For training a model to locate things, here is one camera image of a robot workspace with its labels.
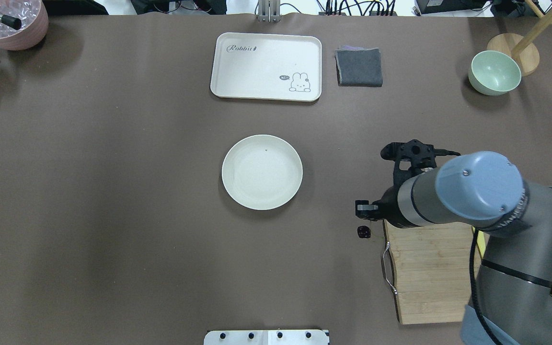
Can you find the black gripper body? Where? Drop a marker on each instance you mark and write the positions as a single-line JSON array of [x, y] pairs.
[[388, 204]]

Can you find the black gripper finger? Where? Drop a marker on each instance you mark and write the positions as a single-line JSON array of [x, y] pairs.
[[366, 210]]

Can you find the dark red cherry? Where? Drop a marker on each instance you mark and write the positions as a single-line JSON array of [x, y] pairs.
[[364, 232]]

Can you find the cream round plate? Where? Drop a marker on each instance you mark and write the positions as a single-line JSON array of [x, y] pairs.
[[262, 172]]

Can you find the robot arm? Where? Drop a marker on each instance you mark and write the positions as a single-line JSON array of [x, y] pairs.
[[511, 299]]

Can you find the cream rabbit tray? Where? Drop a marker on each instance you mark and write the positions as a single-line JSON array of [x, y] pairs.
[[267, 67]]

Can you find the wooden cutting board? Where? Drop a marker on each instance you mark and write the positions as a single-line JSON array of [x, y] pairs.
[[430, 277]]

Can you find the yellow plastic knife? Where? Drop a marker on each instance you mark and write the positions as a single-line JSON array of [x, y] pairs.
[[480, 242]]

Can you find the grey folded cloth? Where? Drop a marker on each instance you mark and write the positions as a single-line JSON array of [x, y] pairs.
[[359, 67]]

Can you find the mint green bowl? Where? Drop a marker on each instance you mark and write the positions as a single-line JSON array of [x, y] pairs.
[[494, 73]]

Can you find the wooden cup tree stand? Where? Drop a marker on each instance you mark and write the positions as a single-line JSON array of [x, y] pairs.
[[521, 48]]

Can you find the pink bowl with ice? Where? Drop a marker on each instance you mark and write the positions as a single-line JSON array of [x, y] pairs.
[[23, 23]]

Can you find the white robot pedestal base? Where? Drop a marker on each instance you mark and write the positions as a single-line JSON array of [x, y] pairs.
[[268, 337]]

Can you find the aluminium frame post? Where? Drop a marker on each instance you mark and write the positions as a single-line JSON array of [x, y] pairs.
[[268, 11]]

